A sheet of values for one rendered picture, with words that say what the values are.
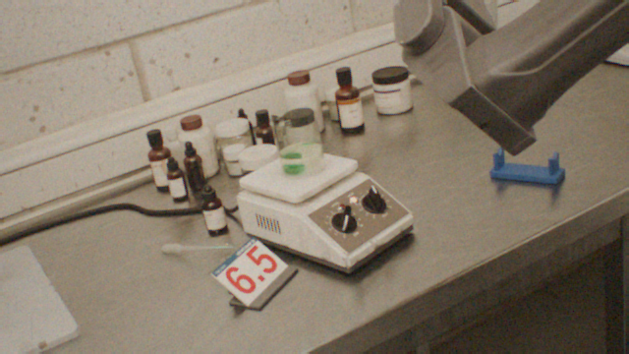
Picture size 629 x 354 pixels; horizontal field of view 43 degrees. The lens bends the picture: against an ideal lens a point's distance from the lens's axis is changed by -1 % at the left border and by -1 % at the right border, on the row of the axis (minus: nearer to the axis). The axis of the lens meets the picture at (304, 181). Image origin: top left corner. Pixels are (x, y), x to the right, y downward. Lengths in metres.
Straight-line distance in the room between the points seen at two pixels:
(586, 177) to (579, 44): 0.60
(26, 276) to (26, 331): 0.15
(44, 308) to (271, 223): 0.31
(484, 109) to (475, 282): 0.41
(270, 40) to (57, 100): 0.40
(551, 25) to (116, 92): 0.96
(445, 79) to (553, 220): 0.48
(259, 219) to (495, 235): 0.30
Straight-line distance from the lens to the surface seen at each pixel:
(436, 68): 0.62
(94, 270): 1.14
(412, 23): 0.65
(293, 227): 1.00
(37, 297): 1.10
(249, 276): 0.97
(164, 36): 1.42
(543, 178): 1.14
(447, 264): 0.97
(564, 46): 0.57
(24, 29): 1.35
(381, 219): 1.01
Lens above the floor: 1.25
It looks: 24 degrees down
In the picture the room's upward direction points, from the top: 11 degrees counter-clockwise
